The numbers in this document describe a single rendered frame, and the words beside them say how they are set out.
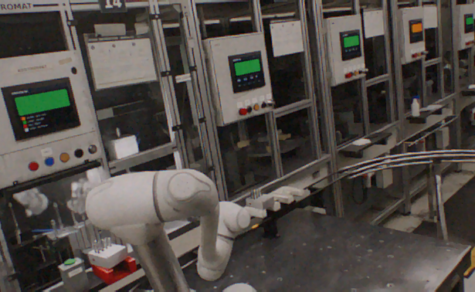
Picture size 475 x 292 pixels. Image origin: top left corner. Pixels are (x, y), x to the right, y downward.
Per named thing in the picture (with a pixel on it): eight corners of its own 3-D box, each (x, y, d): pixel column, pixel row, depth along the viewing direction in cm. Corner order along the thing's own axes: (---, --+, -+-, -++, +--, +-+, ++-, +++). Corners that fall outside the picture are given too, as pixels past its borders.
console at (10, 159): (-2, 191, 149) (-43, 63, 139) (-20, 181, 170) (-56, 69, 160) (105, 158, 176) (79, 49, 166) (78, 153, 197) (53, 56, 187)
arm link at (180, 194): (217, 171, 114) (170, 178, 115) (203, 155, 97) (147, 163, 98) (222, 219, 110) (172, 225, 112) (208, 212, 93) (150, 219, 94)
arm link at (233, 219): (212, 196, 160) (201, 229, 157) (239, 202, 149) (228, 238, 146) (231, 204, 167) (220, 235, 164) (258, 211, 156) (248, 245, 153)
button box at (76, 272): (71, 297, 159) (63, 269, 157) (63, 290, 165) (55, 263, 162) (90, 286, 164) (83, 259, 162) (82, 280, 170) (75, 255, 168)
